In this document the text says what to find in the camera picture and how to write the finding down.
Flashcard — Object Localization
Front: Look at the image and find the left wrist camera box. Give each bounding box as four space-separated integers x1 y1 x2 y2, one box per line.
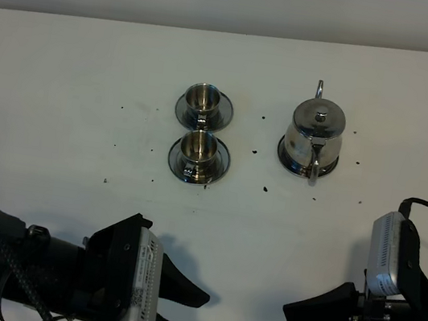
118 228 164 321

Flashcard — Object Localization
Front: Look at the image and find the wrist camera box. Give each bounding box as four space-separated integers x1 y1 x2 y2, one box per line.
118 228 164 321
365 212 428 312

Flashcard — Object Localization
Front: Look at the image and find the near stainless steel saucer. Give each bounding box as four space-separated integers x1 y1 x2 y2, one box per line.
167 134 231 185

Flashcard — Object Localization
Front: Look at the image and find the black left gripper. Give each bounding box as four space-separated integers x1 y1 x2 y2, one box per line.
75 214 211 321

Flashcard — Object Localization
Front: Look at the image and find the far stainless steel saucer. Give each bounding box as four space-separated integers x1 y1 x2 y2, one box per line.
175 93 234 132

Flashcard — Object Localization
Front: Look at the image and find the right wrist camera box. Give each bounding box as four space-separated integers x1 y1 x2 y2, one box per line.
365 212 428 312

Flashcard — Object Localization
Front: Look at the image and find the far stainless steel teacup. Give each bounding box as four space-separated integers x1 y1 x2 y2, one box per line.
183 83 221 123

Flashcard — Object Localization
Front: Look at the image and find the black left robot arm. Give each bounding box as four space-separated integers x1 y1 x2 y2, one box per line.
0 210 210 321

